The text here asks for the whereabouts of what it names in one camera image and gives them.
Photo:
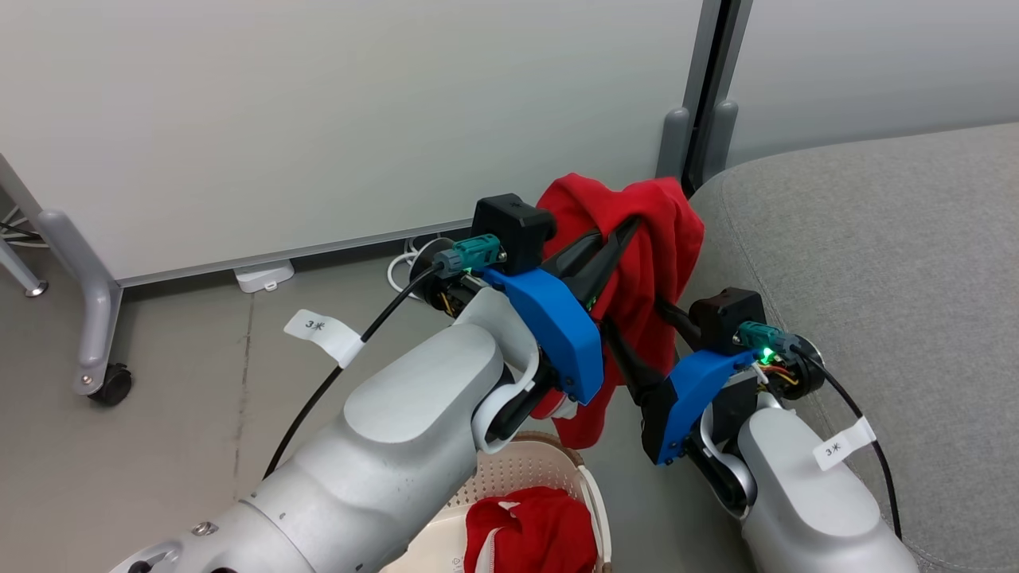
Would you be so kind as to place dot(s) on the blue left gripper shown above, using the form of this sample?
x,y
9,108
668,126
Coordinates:
x,y
557,334

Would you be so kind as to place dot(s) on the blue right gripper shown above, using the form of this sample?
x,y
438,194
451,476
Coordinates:
x,y
685,398

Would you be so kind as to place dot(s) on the plain red garment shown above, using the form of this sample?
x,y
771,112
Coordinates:
x,y
653,239

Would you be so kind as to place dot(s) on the red garment with white trim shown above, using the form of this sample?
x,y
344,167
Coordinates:
x,y
549,533

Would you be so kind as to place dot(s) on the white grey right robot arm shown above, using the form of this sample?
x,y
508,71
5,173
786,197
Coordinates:
x,y
796,509

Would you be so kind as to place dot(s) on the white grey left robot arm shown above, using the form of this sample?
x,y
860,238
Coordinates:
x,y
398,446

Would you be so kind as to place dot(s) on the white perforated laundry basket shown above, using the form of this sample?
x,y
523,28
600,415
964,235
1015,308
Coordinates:
x,y
517,469

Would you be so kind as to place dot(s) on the grey partition foot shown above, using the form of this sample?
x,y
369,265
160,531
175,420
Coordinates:
x,y
720,135
673,143

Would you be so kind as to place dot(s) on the grey fabric sofa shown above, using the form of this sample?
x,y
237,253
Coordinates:
x,y
876,278

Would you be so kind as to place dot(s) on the large white partition panel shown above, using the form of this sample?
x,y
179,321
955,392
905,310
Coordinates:
x,y
318,119

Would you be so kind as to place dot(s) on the small white plastic box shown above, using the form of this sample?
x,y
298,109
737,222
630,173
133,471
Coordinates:
x,y
263,276

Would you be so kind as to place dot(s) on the white partition panel behind sofa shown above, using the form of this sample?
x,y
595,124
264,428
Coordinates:
x,y
876,64

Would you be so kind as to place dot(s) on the black caster wheel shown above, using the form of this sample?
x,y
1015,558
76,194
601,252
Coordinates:
x,y
113,386

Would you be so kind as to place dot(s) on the grey partition leg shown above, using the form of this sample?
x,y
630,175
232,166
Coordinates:
x,y
91,318

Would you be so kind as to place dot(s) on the metal table leg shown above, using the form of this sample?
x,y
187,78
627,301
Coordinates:
x,y
20,270

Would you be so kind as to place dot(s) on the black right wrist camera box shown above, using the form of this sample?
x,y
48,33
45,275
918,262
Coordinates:
x,y
724,314

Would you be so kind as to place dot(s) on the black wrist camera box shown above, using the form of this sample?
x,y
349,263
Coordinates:
x,y
724,314
509,227

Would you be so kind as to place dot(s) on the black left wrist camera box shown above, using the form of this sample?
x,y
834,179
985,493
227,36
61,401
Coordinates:
x,y
509,227

